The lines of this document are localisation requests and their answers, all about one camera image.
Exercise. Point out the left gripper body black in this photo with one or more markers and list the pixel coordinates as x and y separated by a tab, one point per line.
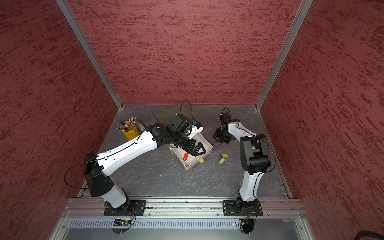
182	140

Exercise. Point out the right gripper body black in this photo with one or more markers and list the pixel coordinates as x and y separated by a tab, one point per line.
222	136

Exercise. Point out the white drawer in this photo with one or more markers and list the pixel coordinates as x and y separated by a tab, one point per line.
193	160

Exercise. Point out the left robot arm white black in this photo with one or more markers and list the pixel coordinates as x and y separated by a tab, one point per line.
98	168

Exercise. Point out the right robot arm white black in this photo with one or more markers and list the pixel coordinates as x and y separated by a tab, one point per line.
254	157

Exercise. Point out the yellow pencil cup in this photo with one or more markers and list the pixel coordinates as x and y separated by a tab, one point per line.
132	134

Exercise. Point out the pencils in cup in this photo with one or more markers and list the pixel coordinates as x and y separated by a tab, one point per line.
127	125

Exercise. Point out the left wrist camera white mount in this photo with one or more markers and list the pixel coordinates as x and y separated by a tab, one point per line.
196	128

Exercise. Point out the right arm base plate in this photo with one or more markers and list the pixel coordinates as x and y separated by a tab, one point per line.
242	208

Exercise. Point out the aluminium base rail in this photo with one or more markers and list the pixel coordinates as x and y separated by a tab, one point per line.
182	218

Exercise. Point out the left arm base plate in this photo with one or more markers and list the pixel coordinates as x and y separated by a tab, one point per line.
135	208

